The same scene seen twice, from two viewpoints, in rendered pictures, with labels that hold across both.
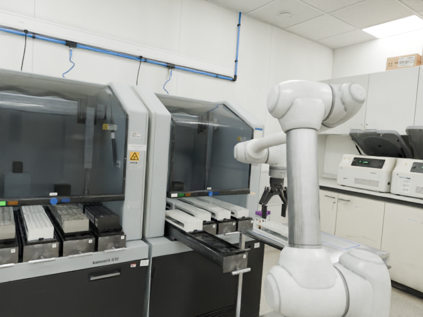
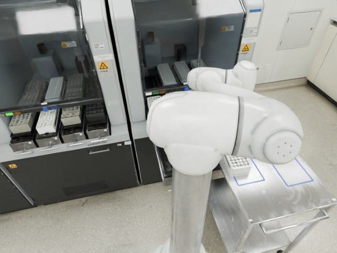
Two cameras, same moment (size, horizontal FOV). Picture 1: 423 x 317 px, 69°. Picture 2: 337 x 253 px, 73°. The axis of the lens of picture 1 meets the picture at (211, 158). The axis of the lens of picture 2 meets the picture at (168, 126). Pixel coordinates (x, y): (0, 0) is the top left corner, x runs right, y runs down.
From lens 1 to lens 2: 94 cm
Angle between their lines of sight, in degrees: 45
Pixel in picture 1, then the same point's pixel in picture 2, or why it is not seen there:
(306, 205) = (179, 238)
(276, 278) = not seen: outside the picture
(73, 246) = (69, 137)
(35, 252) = (45, 142)
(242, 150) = (193, 82)
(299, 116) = (175, 162)
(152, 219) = (132, 110)
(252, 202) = not seen: hidden behind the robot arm
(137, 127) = (98, 38)
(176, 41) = not seen: outside the picture
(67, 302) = (79, 163)
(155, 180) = (129, 83)
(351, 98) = (263, 158)
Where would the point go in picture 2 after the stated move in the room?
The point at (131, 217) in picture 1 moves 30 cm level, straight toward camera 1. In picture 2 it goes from (114, 111) to (97, 144)
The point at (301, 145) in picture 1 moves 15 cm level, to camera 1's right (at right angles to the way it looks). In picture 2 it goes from (179, 188) to (240, 209)
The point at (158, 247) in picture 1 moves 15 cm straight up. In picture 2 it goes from (137, 133) to (134, 117)
